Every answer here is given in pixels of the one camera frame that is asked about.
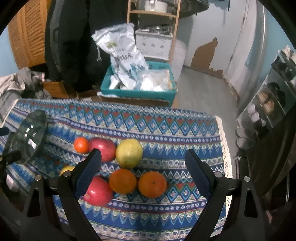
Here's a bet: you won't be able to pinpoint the small yellow fruit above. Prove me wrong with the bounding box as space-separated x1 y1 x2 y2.
59 165 75 176

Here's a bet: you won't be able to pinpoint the red apple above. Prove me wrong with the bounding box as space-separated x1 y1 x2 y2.
89 138 116 162
82 176 113 206

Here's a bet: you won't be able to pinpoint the small orange tangerine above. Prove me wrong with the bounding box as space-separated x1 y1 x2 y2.
74 137 89 154

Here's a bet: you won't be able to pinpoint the orange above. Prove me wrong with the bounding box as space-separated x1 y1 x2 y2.
138 171 167 198
109 169 137 194

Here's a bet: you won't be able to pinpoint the green yellow pear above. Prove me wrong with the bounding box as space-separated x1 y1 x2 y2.
115 138 143 169

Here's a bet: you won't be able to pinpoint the dark glass plate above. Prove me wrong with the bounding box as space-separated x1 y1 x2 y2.
11 110 48 164

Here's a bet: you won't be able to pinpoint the blue patterned tablecloth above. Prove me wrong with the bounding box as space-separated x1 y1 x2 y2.
2 99 232 240

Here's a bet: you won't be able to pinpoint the grey white clothes pile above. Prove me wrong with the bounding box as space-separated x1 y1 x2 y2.
0 67 53 123

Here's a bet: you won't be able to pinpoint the shoe rack with shoes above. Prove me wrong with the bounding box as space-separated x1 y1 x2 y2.
235 45 295 151

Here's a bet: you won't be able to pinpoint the black hanging clothes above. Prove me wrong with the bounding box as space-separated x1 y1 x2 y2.
45 1 128 93

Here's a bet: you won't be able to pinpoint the white printed plastic bag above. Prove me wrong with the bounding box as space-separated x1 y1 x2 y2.
92 23 149 90

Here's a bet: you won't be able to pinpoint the clear plastic bag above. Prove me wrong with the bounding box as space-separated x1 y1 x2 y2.
134 69 173 92

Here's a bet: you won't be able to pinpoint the teal plastic crate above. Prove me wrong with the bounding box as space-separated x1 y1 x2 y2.
100 61 177 106

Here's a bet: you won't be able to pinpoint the white door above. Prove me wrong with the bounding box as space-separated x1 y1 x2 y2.
224 1 267 111

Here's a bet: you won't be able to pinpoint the wooden louvered cabinet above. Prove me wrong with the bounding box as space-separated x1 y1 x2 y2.
8 0 51 69

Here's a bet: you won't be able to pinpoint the white patterned storage box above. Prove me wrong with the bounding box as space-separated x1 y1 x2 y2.
135 30 173 61

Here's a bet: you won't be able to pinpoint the wooden shelf rack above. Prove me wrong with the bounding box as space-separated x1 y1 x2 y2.
126 0 181 64

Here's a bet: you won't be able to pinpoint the white pot on shelf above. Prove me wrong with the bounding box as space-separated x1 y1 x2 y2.
144 0 168 13

